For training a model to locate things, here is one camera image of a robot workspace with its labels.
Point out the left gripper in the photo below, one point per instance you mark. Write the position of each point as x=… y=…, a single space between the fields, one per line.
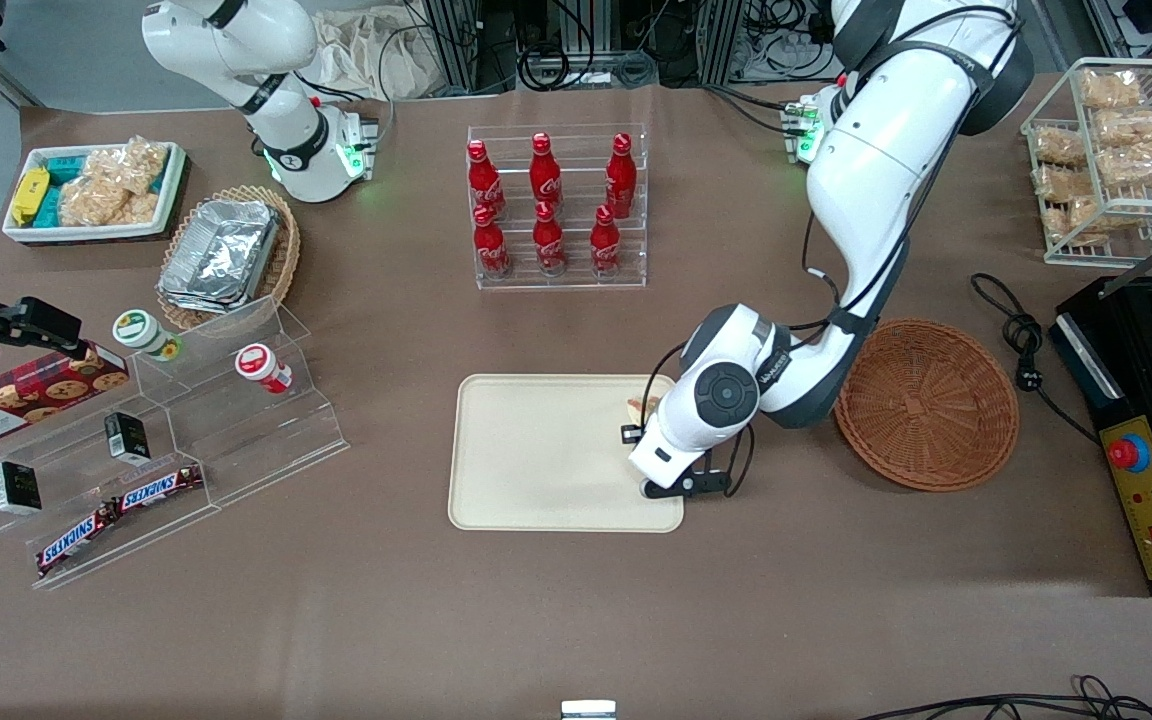
x=627 y=434

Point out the triangular sandwich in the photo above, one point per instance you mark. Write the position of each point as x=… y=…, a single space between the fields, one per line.
x=648 y=405

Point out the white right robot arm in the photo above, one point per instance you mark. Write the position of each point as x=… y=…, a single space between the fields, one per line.
x=236 y=40

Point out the beige rectangular tray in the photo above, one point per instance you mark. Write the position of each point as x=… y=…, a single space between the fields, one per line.
x=546 y=455

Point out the white rectangular snack tray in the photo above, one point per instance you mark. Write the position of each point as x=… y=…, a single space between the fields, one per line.
x=86 y=232

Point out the oval wicker basket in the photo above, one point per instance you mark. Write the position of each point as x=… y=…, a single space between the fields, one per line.
x=286 y=255

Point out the round brown wicker basket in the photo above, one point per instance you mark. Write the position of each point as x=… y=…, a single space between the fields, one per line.
x=926 y=410

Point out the red cookie box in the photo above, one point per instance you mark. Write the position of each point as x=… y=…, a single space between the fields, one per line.
x=26 y=400

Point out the green lid yogurt cup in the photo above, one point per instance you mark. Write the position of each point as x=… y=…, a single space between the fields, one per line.
x=141 y=332

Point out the teal snack packet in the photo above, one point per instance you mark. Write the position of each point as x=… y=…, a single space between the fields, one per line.
x=49 y=207
x=64 y=167

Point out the yellow snack packet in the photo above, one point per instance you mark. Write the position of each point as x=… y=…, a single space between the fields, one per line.
x=29 y=195

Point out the clear acrylic stepped shelf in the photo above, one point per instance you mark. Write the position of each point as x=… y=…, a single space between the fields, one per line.
x=66 y=460
x=266 y=440

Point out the clear rice cracker bag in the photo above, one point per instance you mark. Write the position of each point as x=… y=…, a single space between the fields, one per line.
x=96 y=205
x=131 y=165

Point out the small black box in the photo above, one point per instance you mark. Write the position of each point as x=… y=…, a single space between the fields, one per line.
x=16 y=487
x=126 y=438

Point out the clear acrylic bottle rack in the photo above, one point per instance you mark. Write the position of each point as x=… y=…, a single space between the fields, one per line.
x=556 y=283

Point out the red cola bottle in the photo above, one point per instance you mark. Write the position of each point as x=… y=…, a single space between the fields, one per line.
x=490 y=250
x=484 y=185
x=545 y=175
x=620 y=180
x=549 y=245
x=605 y=248

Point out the brown snickers bar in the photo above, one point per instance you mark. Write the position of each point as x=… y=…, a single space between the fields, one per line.
x=161 y=488
x=76 y=540

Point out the aluminium foil container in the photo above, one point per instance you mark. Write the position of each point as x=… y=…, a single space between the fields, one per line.
x=221 y=255

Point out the red lid yogurt cup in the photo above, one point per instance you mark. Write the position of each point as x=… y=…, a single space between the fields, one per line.
x=258 y=365

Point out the white cloth bag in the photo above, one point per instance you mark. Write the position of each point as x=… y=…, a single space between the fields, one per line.
x=356 y=55

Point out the bagged bread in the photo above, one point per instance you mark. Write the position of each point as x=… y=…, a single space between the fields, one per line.
x=1066 y=183
x=1139 y=165
x=1111 y=90
x=1058 y=147
x=1074 y=222
x=1133 y=128

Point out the black appliance with yellow panel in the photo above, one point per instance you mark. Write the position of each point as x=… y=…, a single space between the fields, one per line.
x=1151 y=520

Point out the aluminium frame post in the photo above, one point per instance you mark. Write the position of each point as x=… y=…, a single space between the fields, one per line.
x=466 y=45
x=721 y=40

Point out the aluminium frame rail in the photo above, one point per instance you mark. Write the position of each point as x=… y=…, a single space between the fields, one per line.
x=1101 y=20

